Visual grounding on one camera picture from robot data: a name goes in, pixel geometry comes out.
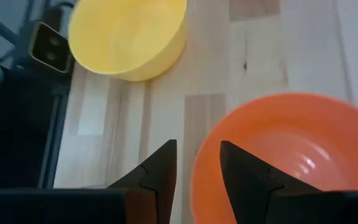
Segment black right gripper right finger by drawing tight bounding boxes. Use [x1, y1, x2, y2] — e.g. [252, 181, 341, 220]
[219, 140, 322, 224]

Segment orange plastic mini bowl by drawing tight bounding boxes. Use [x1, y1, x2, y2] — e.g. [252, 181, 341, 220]
[190, 92, 358, 224]

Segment yellow plastic mini bowl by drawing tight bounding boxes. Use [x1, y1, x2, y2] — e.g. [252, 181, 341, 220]
[68, 0, 189, 83]

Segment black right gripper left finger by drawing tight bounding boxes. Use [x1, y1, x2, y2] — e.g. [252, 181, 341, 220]
[106, 139, 178, 224]

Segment black aluminium table frame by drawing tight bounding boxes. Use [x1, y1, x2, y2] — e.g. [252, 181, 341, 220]
[37, 60, 75, 190]

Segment black table-level camera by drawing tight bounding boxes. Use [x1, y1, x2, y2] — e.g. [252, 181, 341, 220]
[28, 21, 74, 74]

